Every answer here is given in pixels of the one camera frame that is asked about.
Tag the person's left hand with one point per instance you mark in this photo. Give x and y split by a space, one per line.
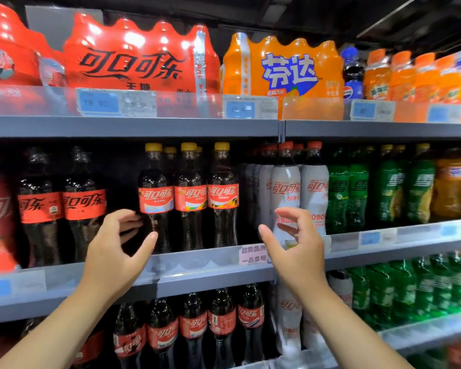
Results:
111 265

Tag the row of shelf price tags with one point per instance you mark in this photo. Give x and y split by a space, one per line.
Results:
96 102
252 255

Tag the grey store shelving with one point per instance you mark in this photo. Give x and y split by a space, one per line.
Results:
138 126

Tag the row of green soda bottles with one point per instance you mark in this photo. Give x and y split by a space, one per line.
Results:
403 288

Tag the person's right forearm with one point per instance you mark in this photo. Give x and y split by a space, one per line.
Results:
353 330

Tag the row of dark cola bottles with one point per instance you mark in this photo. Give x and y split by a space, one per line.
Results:
190 200
84 207
192 326

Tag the orange Fanta multipack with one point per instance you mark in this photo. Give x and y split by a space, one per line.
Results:
284 69

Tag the red cola multipack round logo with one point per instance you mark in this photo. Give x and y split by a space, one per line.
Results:
11 50

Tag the grey rectangular panel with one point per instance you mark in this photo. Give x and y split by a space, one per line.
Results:
54 23

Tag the person's right hand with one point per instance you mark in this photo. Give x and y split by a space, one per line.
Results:
303 261

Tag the row of yellow-capped green bottles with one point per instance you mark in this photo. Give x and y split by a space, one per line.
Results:
419 188

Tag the orange soda bottle dark cap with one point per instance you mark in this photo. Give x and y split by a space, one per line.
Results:
448 188

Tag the green soda bottle green cap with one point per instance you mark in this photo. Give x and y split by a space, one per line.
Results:
359 188
338 192

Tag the red cola multipack large script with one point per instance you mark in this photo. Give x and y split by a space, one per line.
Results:
138 61

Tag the large cola bottle blue cap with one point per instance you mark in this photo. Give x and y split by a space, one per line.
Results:
353 80

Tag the person's left forearm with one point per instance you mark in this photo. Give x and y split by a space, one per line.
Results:
50 338

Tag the white cola bottle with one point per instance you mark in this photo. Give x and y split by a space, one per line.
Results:
288 319
340 284
313 330

